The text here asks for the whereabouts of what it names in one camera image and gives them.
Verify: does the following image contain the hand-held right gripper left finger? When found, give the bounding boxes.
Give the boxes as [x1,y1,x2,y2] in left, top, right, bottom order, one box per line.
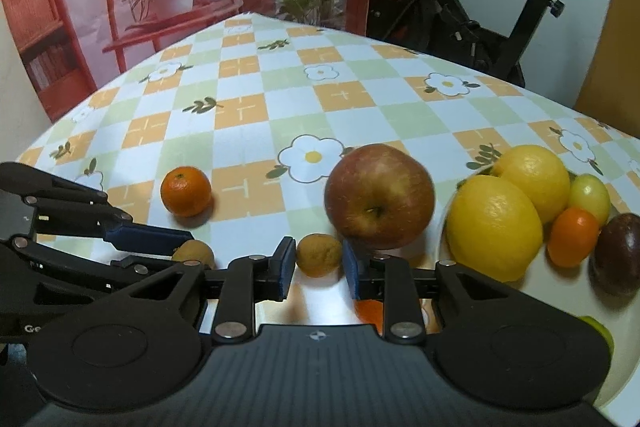
[102,236,297,342]

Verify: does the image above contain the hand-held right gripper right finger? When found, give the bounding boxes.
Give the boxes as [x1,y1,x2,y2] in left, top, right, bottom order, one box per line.
[342,239,527,341]

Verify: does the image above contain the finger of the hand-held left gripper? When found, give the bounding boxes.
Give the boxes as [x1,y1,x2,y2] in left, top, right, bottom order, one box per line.
[0,162,194,255]
[0,234,221,308]

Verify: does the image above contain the small brown fruit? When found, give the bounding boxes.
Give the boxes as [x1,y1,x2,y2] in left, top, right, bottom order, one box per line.
[171,240,216,269]
[296,233,343,279]

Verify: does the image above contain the beige round plate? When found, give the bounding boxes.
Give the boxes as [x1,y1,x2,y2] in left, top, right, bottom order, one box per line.
[420,167,640,413]

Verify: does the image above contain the green round fruit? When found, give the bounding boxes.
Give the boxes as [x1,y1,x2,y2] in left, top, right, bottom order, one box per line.
[580,316,615,358]

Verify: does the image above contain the orange mandarin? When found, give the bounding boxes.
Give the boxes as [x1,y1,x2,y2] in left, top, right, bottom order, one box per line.
[355,299,385,325]
[160,166,213,218]
[546,208,601,269]

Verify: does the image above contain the red apple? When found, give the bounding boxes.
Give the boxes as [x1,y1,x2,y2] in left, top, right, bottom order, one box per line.
[324,144,436,250]

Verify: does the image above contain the yellow lemon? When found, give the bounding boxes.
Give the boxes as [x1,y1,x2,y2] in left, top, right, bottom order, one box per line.
[492,145,571,225]
[446,175,544,283]

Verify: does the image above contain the checked floral tablecloth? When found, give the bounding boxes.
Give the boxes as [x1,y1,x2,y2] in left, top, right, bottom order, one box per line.
[15,11,640,413]

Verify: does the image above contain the small yellow green fruit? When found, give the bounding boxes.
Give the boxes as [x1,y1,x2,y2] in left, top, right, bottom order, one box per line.
[567,173,612,228]

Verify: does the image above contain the dark passion fruit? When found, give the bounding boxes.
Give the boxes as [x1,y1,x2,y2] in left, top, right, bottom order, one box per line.
[590,213,640,297]

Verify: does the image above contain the wooden board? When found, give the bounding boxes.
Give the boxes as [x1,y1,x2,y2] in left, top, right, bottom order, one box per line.
[575,0,640,132]

